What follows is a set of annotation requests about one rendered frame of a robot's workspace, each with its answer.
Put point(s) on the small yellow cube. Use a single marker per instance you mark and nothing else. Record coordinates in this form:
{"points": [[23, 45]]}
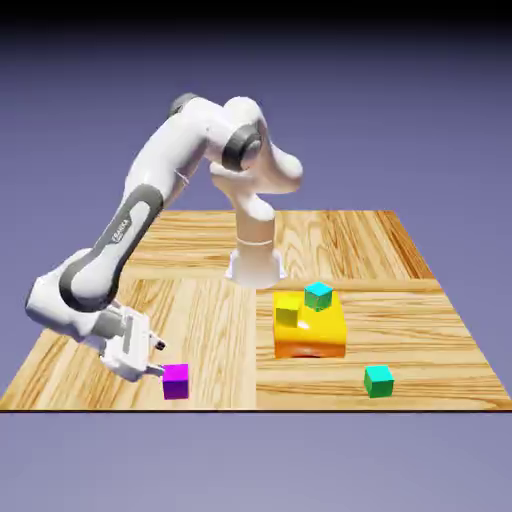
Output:
{"points": [[287, 316]]}

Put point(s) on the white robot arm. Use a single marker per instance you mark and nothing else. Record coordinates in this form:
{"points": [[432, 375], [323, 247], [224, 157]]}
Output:
{"points": [[160, 160]]}

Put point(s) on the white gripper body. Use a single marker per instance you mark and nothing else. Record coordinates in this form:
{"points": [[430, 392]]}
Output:
{"points": [[130, 347]]}

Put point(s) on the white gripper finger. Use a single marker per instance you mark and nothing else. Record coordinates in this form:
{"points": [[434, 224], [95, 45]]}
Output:
{"points": [[154, 370], [157, 342]]}

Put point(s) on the large yellow box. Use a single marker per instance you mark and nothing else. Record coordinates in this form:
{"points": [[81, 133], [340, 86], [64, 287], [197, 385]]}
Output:
{"points": [[320, 332]]}

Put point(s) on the small purple cube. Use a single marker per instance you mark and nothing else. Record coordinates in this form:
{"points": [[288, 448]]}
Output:
{"points": [[175, 380]]}

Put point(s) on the small cyan cube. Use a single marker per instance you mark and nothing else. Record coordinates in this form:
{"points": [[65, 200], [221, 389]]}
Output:
{"points": [[318, 296]]}

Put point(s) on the small green cube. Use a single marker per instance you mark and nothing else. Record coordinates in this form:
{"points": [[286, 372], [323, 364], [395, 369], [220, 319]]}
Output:
{"points": [[378, 381]]}

